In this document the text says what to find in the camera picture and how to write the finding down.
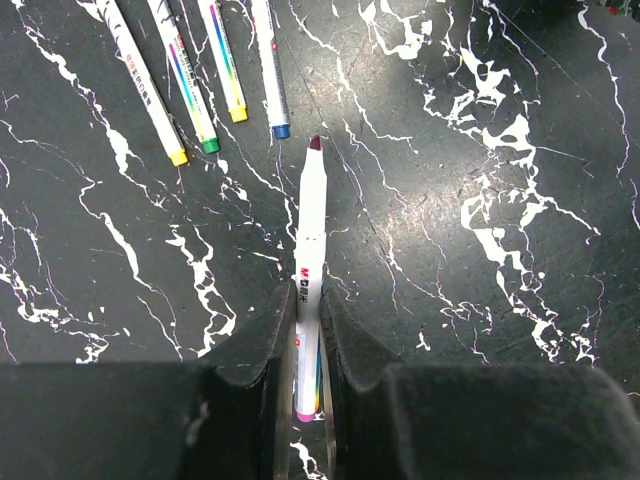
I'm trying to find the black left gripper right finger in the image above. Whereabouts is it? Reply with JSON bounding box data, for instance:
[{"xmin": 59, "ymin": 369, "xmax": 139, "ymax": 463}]
[{"xmin": 321, "ymin": 291, "xmax": 639, "ymax": 479}]

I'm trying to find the white pen green tip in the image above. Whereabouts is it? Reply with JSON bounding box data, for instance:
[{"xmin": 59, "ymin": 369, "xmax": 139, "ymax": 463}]
[{"xmin": 147, "ymin": 0, "xmax": 220, "ymax": 154}]

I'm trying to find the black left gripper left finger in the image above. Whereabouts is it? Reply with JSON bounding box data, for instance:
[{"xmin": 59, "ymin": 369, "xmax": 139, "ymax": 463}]
[{"xmin": 1, "ymin": 283, "xmax": 296, "ymax": 479}]

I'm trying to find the white pen purple tip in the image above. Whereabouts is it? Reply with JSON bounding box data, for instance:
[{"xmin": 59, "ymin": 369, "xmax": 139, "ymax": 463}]
[{"xmin": 294, "ymin": 135, "xmax": 327, "ymax": 423}]

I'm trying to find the white pen blue tip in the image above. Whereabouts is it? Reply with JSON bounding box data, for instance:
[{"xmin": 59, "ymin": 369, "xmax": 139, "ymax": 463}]
[{"xmin": 250, "ymin": 0, "xmax": 290, "ymax": 139}]

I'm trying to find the white pen orange tip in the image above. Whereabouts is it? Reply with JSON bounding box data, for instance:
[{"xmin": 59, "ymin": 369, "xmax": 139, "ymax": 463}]
[{"xmin": 198, "ymin": 0, "xmax": 248, "ymax": 123}]

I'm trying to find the white pen yellow tip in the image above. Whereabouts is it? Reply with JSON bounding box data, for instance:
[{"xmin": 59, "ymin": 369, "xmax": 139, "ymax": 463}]
[{"xmin": 96, "ymin": 1, "xmax": 188, "ymax": 167}]

